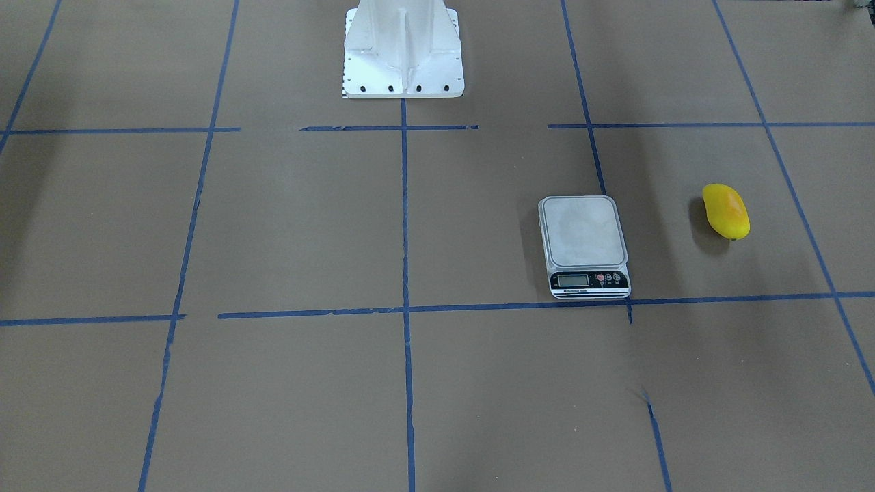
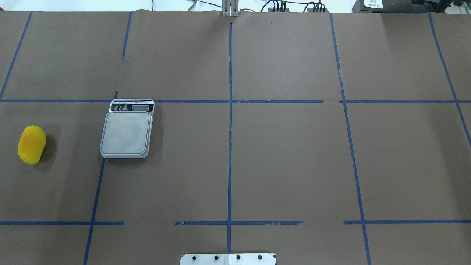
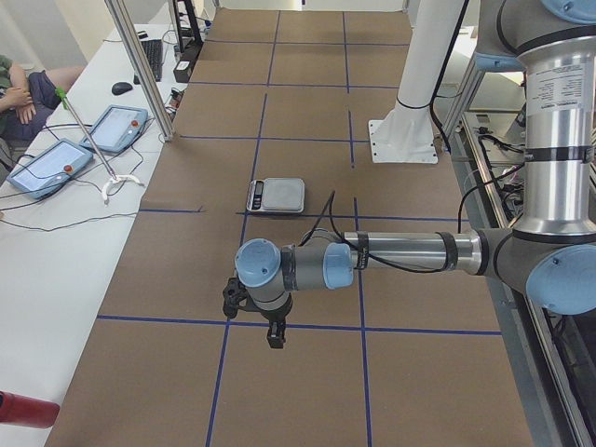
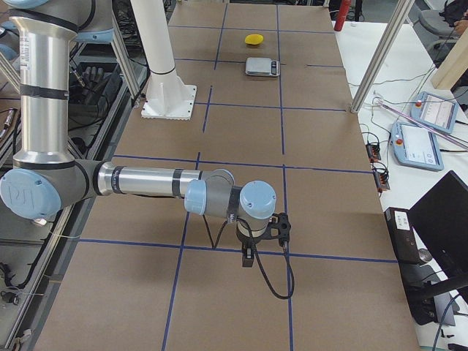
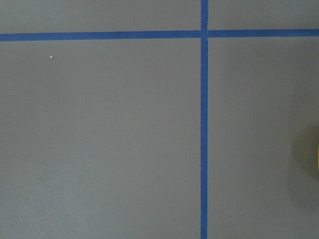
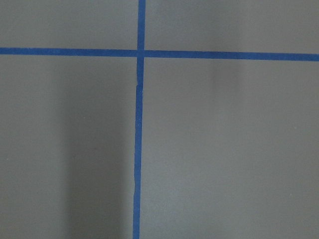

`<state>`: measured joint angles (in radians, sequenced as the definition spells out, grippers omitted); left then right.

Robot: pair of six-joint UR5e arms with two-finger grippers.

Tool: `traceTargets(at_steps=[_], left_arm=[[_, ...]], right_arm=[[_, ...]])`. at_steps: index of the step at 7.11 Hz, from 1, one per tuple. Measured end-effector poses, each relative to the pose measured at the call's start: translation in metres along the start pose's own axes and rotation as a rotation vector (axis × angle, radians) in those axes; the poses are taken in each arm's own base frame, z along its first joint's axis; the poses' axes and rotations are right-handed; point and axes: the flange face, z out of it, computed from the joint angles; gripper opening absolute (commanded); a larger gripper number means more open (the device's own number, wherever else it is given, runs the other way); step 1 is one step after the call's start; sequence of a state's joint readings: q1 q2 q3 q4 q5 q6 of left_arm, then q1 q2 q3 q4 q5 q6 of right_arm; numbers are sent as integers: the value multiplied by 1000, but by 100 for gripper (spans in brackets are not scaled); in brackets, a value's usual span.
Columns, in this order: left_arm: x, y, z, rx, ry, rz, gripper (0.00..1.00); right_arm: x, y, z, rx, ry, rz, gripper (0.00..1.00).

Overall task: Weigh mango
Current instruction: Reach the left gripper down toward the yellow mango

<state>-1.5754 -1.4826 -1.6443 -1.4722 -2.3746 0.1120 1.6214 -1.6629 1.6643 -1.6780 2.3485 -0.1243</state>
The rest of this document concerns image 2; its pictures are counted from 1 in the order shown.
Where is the yellow mango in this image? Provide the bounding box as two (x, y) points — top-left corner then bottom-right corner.
(17, 125), (46, 165)

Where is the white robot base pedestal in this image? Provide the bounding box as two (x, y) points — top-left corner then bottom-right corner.
(180, 253), (277, 265)

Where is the silver digital kitchen scale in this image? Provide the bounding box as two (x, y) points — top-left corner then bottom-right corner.
(99, 98), (155, 158)

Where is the aluminium frame post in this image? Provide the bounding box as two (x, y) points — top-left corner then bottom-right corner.
(222, 0), (240, 17)

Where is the black computer box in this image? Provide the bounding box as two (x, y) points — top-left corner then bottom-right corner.
(352, 0), (429, 14)

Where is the black orange connector box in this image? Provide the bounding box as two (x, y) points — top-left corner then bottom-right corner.
(303, 0), (328, 13)
(266, 0), (289, 13)

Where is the brown paper table cover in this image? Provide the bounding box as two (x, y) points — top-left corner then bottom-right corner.
(1, 10), (470, 265)

